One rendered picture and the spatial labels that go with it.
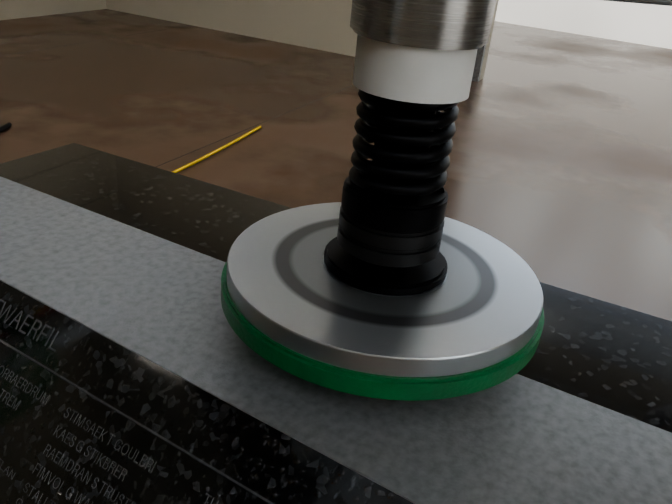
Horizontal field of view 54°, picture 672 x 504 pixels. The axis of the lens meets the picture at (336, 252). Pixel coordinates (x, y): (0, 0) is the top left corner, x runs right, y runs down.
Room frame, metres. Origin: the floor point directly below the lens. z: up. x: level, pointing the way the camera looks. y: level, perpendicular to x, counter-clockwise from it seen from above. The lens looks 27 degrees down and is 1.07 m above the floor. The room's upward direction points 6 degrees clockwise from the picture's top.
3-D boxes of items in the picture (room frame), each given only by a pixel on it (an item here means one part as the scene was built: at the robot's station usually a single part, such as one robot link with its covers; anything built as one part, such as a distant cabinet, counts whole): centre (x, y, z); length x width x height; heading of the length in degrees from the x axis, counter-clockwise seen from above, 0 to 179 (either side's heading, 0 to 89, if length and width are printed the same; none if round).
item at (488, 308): (0.40, -0.03, 0.85); 0.21 x 0.21 x 0.01
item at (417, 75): (0.40, -0.03, 1.00); 0.07 x 0.07 x 0.04
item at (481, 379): (0.40, -0.03, 0.85); 0.22 x 0.22 x 0.04
